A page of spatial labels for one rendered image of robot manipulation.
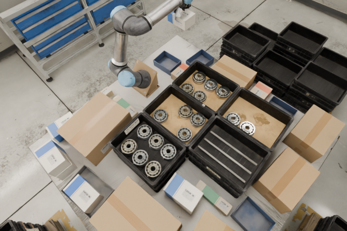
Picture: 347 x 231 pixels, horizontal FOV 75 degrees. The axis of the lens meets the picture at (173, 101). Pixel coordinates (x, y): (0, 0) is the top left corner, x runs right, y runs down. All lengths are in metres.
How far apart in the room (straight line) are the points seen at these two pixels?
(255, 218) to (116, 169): 0.93
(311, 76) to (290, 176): 1.24
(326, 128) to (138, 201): 1.27
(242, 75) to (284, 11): 2.34
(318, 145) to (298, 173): 0.24
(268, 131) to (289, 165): 0.25
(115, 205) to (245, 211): 0.77
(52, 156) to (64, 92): 1.55
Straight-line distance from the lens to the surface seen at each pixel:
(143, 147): 1.55
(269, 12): 3.97
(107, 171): 1.69
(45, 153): 1.70
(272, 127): 1.68
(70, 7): 3.02
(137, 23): 1.41
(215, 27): 3.53
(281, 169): 1.55
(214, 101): 1.69
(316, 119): 1.79
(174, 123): 1.59
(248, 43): 2.63
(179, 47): 2.22
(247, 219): 1.60
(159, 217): 1.36
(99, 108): 1.68
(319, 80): 2.54
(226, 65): 1.87
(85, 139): 1.60
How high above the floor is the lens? 2.25
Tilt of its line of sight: 58 degrees down
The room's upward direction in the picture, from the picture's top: 5 degrees counter-clockwise
